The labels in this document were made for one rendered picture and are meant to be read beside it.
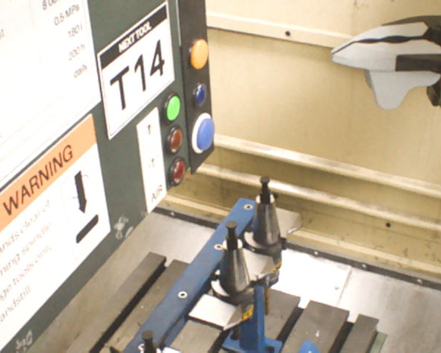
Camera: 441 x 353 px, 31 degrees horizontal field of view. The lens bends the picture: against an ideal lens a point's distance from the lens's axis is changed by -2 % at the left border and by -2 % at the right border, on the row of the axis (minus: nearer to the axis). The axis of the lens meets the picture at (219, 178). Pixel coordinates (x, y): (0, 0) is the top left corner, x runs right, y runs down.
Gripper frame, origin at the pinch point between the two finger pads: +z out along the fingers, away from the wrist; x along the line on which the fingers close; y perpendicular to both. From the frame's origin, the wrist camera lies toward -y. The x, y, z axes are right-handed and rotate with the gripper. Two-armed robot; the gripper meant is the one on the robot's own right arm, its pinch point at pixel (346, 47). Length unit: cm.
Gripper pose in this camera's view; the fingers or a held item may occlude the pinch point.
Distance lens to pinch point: 71.1
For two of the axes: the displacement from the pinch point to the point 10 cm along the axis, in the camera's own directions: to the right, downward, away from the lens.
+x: -0.7, -5.7, 8.2
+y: 0.5, 8.2, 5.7
